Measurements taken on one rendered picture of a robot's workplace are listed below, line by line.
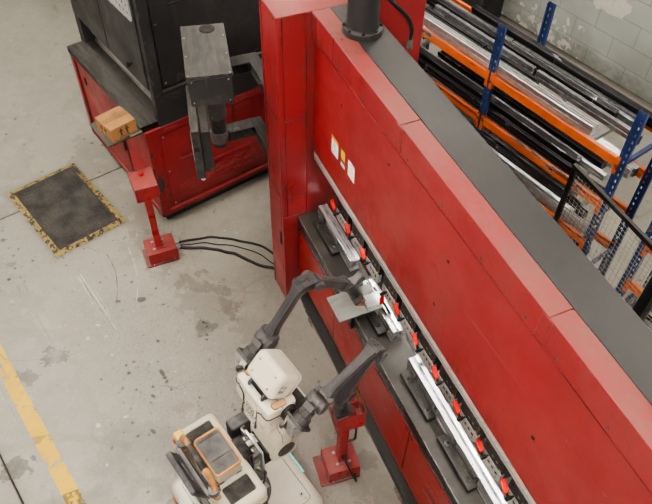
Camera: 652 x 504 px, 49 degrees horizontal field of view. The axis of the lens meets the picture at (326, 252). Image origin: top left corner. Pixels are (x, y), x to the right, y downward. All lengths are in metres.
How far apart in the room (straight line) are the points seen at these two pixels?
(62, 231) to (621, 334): 4.51
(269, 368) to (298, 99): 1.51
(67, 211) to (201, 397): 2.09
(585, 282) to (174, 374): 3.13
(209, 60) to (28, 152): 3.10
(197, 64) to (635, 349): 2.63
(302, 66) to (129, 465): 2.60
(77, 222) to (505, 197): 4.00
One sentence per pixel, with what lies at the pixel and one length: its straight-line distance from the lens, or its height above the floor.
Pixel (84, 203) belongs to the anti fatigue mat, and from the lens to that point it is 6.15.
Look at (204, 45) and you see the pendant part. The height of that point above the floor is 1.95.
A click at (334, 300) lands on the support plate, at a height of 1.00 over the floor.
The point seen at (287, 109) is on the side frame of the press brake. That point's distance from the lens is 3.99.
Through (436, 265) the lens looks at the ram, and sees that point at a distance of 3.10.
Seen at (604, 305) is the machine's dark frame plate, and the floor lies 2.30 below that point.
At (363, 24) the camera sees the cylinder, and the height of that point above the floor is 2.38.
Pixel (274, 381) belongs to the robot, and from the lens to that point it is 3.28.
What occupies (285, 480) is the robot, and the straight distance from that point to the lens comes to 4.24.
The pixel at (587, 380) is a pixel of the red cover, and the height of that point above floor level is 2.25.
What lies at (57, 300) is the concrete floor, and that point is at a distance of 5.55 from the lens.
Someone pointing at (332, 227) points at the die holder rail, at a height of 0.97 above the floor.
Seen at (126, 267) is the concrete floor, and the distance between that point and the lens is 5.60.
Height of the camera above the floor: 4.18
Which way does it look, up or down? 49 degrees down
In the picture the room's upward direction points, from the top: 2 degrees clockwise
